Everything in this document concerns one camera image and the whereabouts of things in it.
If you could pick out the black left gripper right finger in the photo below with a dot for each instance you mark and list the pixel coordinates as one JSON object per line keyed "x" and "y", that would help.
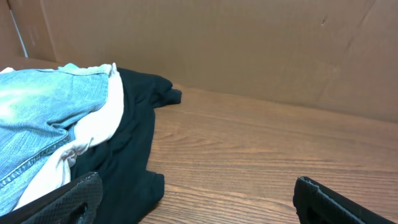
{"x": 317, "y": 204}

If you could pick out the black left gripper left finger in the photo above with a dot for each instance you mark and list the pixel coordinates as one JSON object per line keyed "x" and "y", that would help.
{"x": 73, "y": 203}

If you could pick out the light blue denim shorts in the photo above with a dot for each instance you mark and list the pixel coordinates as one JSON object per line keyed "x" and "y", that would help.
{"x": 39, "y": 108}

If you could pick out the black t-shirt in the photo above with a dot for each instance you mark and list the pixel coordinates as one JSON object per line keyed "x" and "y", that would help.
{"x": 130, "y": 191}

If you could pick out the beige cotton shorts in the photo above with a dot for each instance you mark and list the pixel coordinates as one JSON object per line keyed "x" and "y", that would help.
{"x": 93, "y": 129}

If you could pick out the brown cardboard backdrop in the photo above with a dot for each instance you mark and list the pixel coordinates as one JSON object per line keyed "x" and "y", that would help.
{"x": 336, "y": 55}

